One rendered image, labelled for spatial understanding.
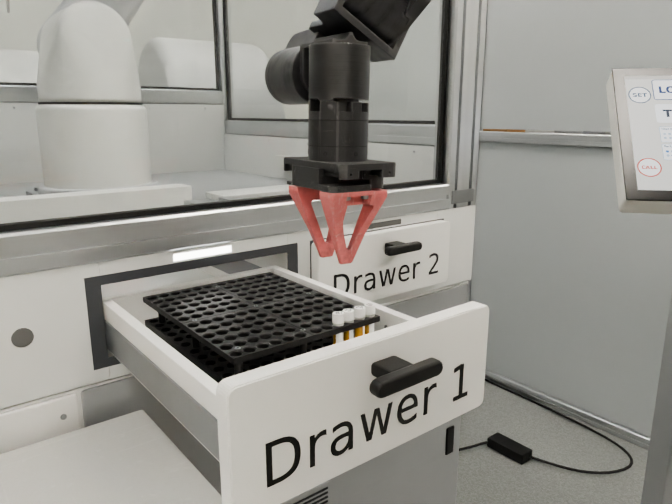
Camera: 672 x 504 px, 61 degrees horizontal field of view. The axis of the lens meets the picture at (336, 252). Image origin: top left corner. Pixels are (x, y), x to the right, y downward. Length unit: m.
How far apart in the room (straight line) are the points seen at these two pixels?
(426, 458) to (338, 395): 0.74
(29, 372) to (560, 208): 1.87
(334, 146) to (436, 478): 0.86
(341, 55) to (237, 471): 0.35
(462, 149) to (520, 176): 1.27
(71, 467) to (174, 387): 0.17
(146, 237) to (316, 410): 0.35
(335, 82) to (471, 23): 0.56
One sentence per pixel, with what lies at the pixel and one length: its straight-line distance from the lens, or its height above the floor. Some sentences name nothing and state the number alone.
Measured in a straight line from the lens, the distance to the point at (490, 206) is 2.40.
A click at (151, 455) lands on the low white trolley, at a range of 0.67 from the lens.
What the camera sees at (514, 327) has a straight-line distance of 2.43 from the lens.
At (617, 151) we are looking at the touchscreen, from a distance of 1.22.
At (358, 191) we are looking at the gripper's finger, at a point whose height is 1.04.
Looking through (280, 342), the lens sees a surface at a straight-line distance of 0.55.
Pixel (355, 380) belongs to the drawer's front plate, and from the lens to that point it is 0.48.
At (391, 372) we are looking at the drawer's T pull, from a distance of 0.46.
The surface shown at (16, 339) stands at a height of 0.88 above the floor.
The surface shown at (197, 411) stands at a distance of 0.51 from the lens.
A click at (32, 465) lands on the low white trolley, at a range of 0.70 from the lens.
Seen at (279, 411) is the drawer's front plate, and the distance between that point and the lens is 0.44.
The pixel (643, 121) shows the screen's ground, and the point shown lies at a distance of 1.25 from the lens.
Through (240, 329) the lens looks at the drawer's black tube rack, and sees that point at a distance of 0.59.
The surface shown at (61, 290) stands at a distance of 0.70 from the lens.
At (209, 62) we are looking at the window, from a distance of 0.76.
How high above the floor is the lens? 1.11
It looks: 14 degrees down
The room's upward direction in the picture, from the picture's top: straight up
